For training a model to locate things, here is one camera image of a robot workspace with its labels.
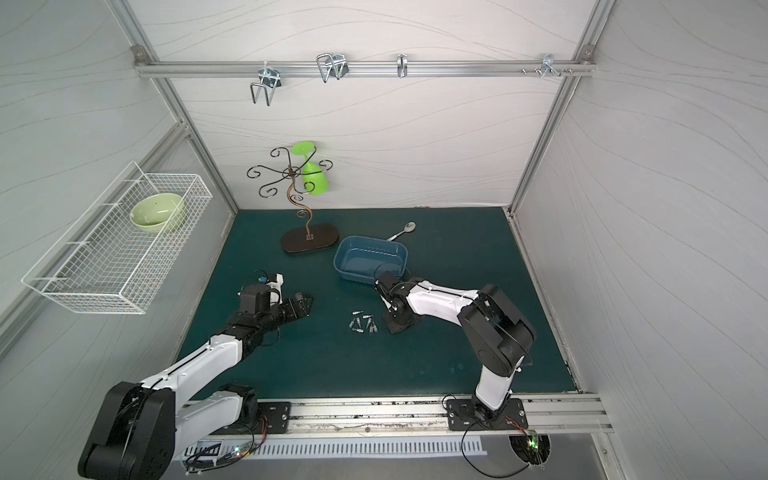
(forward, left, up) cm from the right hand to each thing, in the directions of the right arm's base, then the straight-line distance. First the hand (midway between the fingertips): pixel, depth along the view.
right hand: (397, 322), depth 90 cm
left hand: (+2, +28, +7) cm, 29 cm away
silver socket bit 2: (+1, +9, +1) cm, 9 cm away
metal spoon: (+39, -3, +1) cm, 39 cm away
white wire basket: (0, +65, +33) cm, 73 cm away
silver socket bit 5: (-3, +12, +1) cm, 12 cm away
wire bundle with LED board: (-35, +43, 0) cm, 56 cm away
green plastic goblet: (+38, +29, +25) cm, 54 cm away
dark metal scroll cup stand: (+32, +30, +1) cm, 44 cm away
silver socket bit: (+2, +13, +1) cm, 13 cm away
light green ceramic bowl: (+11, +61, +35) cm, 71 cm away
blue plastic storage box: (+23, +14, 0) cm, 27 cm away
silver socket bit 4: (-3, +7, +1) cm, 8 cm away
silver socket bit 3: (-1, +14, +1) cm, 14 cm away
